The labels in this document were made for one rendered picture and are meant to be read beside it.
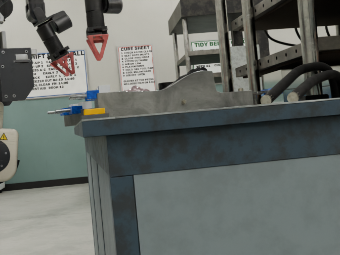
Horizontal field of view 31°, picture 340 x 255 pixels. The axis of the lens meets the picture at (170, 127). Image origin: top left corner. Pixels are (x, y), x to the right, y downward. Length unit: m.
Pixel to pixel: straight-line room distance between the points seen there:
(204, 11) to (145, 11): 2.88
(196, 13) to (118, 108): 4.70
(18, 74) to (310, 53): 1.00
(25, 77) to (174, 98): 0.47
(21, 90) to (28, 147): 7.36
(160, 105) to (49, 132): 7.33
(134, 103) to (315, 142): 0.71
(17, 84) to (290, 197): 0.92
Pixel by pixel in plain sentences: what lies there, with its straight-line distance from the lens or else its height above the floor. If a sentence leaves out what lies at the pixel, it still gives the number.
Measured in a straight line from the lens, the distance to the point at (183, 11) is 6.57.
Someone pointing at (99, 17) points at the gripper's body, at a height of 1.13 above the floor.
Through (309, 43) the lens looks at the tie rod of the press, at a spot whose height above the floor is 1.01.
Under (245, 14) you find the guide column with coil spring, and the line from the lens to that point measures 2.97.
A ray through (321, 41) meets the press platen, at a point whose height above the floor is 1.02.
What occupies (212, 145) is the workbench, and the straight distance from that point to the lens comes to 1.36.
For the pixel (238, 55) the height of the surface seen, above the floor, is 1.40.
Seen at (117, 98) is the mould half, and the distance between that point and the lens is 1.93.
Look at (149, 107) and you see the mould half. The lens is 1.94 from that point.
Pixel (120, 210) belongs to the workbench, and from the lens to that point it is 1.33.
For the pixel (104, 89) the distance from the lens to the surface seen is 1.99.
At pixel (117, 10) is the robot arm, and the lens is 2.08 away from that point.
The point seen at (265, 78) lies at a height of 0.94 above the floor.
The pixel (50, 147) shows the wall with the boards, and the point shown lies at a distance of 9.24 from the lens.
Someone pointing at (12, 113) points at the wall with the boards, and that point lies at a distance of 9.30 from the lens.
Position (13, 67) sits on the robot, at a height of 0.99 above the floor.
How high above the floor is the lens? 0.78
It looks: level
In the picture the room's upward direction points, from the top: 5 degrees counter-clockwise
